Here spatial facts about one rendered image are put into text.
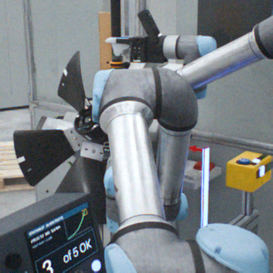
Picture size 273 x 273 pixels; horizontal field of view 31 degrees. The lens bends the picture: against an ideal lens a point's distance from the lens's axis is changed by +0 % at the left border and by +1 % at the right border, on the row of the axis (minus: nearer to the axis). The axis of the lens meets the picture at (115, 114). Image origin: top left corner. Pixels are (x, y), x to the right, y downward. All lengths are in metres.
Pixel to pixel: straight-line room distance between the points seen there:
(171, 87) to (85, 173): 0.71
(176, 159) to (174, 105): 0.18
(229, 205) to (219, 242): 1.58
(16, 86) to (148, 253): 6.42
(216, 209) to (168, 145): 1.31
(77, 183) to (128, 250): 0.88
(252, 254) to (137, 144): 0.29
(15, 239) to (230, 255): 0.37
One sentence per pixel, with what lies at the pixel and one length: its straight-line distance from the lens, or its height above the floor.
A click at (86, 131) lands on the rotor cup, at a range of 1.70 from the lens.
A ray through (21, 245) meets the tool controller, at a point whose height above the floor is 1.22.
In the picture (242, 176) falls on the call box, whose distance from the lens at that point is 1.74.
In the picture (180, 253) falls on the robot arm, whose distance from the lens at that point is 0.82.
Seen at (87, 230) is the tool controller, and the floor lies 1.19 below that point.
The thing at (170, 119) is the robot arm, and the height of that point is 1.38.
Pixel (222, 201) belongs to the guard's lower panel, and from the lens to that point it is 2.41.
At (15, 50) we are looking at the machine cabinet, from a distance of 7.07.
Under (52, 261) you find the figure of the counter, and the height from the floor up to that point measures 1.17.
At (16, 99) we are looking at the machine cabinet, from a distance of 7.18.
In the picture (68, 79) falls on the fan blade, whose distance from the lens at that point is 1.96.
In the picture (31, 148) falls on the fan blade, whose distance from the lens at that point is 1.88.
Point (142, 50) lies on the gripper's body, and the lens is 1.57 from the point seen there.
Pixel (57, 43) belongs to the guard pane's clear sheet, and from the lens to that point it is 2.88.
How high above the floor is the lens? 1.67
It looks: 14 degrees down
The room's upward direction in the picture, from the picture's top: 1 degrees counter-clockwise
